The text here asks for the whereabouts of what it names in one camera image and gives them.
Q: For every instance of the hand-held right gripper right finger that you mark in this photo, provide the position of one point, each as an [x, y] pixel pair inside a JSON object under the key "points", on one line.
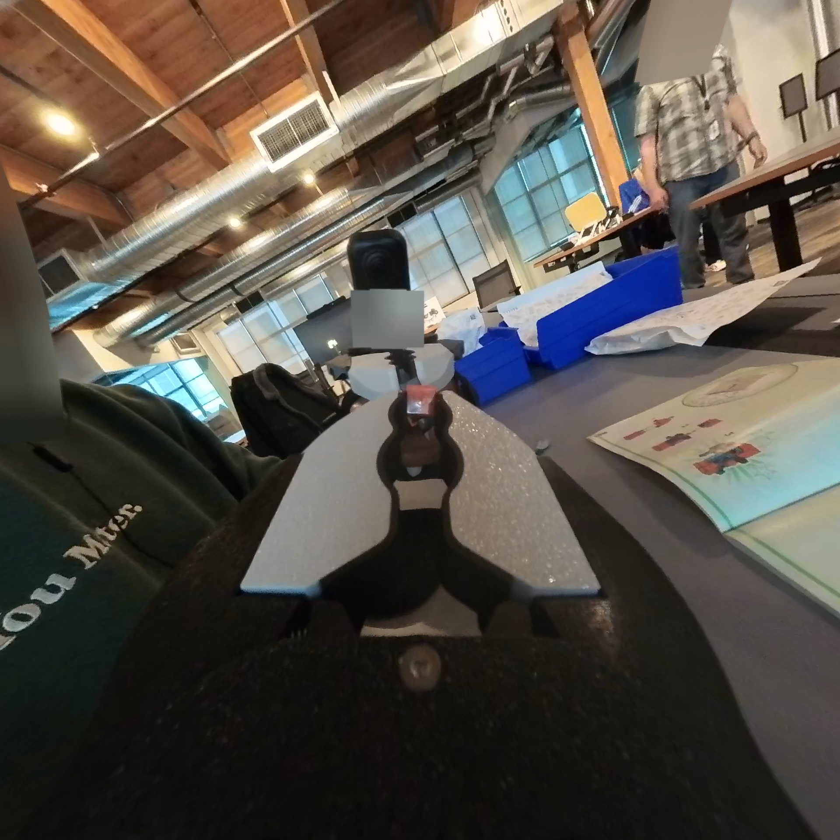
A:
{"points": [[525, 525]]}

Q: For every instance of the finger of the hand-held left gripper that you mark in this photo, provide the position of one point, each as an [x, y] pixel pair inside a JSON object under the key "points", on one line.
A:
{"points": [[374, 378], [437, 368]]}

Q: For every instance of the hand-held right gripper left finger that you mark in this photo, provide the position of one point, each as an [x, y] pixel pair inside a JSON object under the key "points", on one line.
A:
{"points": [[322, 525]]}

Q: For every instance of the white instruction booklet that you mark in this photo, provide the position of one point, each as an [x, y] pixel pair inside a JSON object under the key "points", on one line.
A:
{"points": [[748, 446]]}

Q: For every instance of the blue plastic bin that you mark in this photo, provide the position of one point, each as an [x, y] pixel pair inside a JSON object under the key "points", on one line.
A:
{"points": [[610, 315], [492, 368]]}

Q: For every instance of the grey office chair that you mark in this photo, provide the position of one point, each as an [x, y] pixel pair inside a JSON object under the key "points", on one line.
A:
{"points": [[496, 282]]}

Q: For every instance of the white ceiling vent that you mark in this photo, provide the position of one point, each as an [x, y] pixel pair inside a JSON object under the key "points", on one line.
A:
{"points": [[294, 129]]}

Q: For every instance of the yellow chair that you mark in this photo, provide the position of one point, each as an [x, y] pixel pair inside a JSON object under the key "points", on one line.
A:
{"points": [[586, 213]]}

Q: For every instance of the white paper bag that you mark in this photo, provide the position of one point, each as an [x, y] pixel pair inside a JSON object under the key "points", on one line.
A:
{"points": [[696, 322]]}

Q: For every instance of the round ceiling lamp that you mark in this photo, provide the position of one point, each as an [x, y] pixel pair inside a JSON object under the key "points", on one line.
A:
{"points": [[61, 124]]}

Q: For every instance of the wooden table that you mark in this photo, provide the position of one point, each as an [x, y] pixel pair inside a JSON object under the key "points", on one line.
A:
{"points": [[775, 177]]}

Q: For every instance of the silver air duct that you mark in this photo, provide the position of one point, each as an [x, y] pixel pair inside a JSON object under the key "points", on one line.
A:
{"points": [[236, 197]]}

